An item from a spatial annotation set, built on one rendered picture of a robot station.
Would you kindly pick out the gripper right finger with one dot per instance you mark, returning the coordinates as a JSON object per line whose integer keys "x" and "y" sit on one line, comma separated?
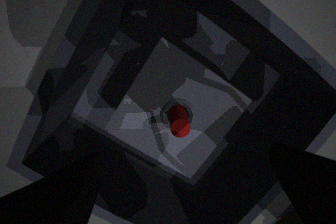
{"x": 309, "y": 181}

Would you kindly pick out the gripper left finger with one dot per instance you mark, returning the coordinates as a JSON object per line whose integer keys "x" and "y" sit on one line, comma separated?
{"x": 66, "y": 196}

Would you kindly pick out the dark red peg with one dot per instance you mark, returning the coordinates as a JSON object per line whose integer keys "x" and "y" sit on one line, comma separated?
{"x": 179, "y": 124}

